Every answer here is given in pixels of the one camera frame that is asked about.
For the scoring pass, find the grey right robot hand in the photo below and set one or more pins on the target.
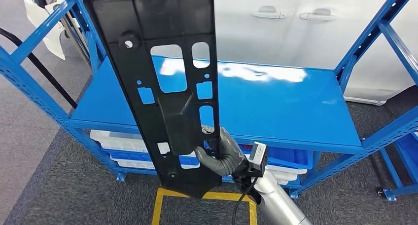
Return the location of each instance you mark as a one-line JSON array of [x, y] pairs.
[[228, 158]]

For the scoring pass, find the black plastic panel part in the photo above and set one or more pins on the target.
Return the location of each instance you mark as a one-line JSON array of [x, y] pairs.
[[169, 14]]

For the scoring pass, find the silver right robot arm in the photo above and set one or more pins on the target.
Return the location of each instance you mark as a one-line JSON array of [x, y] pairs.
[[277, 204]]

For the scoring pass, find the blue metal shelf rack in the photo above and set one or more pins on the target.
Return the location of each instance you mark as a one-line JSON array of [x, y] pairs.
[[277, 112]]

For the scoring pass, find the blue wheeled shelf rack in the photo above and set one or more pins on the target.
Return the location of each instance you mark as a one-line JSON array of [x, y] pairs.
[[401, 191]]

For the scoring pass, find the white car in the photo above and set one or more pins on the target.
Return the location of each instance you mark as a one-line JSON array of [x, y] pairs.
[[294, 43]]

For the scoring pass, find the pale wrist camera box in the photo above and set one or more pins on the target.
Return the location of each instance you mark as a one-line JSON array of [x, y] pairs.
[[259, 156]]

